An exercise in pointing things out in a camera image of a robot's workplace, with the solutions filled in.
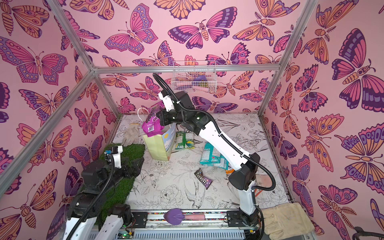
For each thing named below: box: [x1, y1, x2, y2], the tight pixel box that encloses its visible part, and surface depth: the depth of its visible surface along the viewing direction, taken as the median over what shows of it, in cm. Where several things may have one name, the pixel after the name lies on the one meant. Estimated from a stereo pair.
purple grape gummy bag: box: [141, 101, 165, 137], surface depth 71 cm
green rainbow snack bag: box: [175, 131, 195, 150], surface depth 103 cm
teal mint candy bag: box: [200, 142, 229, 170], surface depth 92 cm
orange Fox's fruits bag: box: [225, 169, 235, 175], surface depth 90 cm
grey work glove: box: [122, 123, 140, 147], surface depth 108 cm
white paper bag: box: [142, 122, 177, 161], surface depth 85 cm
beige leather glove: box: [262, 202, 315, 240], surface depth 73 cm
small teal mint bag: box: [217, 153, 230, 170], surface depth 91 cm
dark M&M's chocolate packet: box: [194, 167, 213, 190], surface depth 86 cm
